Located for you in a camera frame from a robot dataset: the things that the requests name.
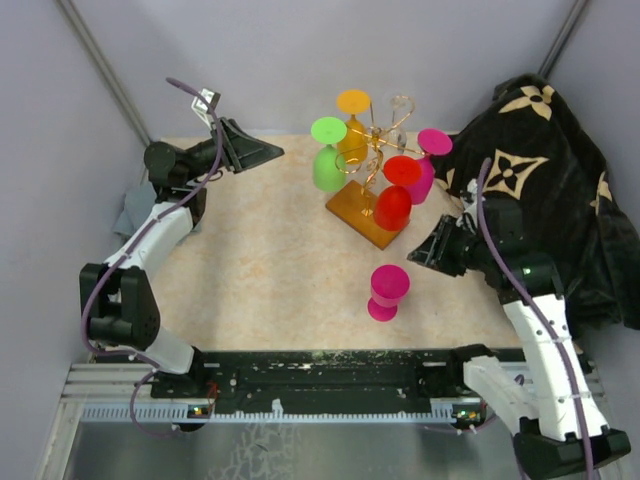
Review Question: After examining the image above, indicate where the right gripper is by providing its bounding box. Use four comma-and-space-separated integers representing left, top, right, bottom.
408, 213, 493, 276

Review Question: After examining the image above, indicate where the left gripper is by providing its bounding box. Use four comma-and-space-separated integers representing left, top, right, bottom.
183, 116, 284, 184

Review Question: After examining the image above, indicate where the red plastic wine glass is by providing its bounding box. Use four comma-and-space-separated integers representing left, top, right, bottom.
373, 155, 422, 231

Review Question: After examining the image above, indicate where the green plastic wine glass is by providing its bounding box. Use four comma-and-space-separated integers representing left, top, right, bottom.
310, 116, 347, 193

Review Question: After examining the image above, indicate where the magenta wine glass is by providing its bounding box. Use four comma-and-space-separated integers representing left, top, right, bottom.
367, 264, 411, 322
407, 128, 453, 206

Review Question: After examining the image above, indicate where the clear wine glass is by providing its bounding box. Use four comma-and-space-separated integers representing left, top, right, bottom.
385, 95, 415, 154

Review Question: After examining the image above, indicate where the orange plastic wine glass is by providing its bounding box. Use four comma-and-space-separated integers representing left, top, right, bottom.
336, 89, 371, 165

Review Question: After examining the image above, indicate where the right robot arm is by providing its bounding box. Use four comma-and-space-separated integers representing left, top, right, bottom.
407, 198, 631, 479

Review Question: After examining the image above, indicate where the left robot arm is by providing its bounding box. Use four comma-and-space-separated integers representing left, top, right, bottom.
79, 118, 284, 397

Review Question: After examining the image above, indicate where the magenta wine glass front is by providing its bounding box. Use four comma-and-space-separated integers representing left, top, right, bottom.
367, 264, 411, 322

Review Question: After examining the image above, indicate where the grey cloth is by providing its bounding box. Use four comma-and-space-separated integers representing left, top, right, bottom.
112, 182, 206, 246

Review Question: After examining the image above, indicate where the black floral blanket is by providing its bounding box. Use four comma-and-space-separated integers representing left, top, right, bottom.
432, 74, 639, 337

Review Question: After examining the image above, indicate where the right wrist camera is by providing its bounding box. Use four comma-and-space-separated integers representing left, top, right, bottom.
459, 179, 478, 209

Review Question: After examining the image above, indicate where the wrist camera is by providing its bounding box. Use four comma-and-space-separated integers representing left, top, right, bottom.
191, 88, 221, 124
459, 179, 478, 209

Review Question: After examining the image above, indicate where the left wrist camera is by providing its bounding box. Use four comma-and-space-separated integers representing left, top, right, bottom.
191, 88, 221, 124

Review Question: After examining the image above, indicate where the gold wire wine glass rack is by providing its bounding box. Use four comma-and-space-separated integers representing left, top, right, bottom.
326, 101, 410, 250

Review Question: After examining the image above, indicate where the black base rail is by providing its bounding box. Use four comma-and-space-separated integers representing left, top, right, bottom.
151, 349, 479, 417

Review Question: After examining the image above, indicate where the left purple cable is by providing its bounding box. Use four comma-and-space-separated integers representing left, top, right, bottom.
79, 77, 225, 436

